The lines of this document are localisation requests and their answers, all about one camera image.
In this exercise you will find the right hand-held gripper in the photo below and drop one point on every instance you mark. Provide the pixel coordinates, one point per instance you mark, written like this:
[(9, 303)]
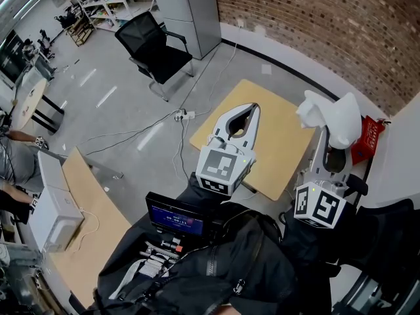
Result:
[(320, 205)]

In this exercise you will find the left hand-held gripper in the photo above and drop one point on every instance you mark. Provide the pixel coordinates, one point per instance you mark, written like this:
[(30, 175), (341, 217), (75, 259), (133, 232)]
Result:
[(220, 169)]

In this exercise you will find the person's right forearm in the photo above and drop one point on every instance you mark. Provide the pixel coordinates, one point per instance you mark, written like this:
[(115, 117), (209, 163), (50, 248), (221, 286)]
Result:
[(305, 241)]

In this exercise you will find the person's left forearm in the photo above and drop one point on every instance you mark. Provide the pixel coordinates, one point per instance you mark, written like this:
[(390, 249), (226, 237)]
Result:
[(200, 192)]

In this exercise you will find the red box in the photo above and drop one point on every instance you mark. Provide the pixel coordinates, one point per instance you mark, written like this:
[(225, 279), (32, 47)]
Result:
[(367, 139)]

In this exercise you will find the square wooden table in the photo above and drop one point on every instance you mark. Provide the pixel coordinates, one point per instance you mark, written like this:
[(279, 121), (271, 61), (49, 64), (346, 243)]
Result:
[(282, 143)]

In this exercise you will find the white power strip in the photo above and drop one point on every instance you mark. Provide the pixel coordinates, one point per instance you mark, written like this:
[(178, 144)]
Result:
[(185, 115)]

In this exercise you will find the black office chair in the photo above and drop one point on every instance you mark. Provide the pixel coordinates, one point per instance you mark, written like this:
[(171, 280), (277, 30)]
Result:
[(387, 231)]

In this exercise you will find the black mesh visitor chair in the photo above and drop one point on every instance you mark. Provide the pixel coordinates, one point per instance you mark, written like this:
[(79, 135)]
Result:
[(154, 54)]

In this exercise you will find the chest-mounted black monitor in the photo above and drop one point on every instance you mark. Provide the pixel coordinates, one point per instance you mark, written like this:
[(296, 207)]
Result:
[(177, 217)]

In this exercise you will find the grey metal cabinet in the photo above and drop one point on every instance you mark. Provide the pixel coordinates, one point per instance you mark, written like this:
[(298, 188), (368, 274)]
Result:
[(190, 12)]

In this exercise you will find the chest rig electronics tray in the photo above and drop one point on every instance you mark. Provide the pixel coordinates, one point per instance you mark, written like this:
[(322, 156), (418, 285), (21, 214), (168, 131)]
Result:
[(160, 258)]

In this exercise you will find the white storage shelf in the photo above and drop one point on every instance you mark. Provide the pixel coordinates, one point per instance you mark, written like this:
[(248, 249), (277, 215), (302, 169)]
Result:
[(111, 5)]

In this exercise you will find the large wooden desk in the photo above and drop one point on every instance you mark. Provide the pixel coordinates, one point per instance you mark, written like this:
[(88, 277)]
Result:
[(85, 235)]

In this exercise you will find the white microwave oven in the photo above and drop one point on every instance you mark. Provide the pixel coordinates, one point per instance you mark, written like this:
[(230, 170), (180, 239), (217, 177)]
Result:
[(55, 215)]

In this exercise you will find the round white table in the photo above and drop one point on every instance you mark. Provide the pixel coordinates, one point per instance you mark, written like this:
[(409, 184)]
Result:
[(29, 100)]

